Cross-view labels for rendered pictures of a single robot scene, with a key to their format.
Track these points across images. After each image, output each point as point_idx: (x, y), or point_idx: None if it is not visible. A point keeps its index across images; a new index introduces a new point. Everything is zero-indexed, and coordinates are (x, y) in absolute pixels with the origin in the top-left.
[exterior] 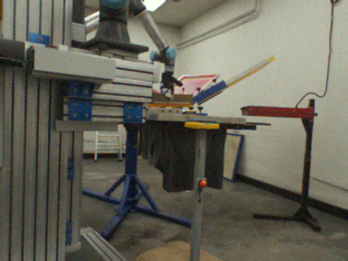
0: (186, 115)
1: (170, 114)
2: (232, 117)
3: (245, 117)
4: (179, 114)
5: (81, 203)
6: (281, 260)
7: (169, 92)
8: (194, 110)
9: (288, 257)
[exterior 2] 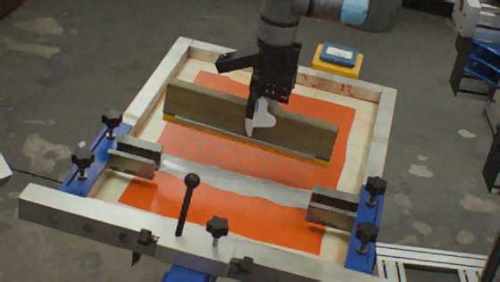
0: (334, 74)
1: (370, 83)
2: (216, 45)
3: (182, 37)
4: (350, 78)
5: (491, 246)
6: (27, 280)
7: (267, 98)
8: (128, 136)
9: (1, 277)
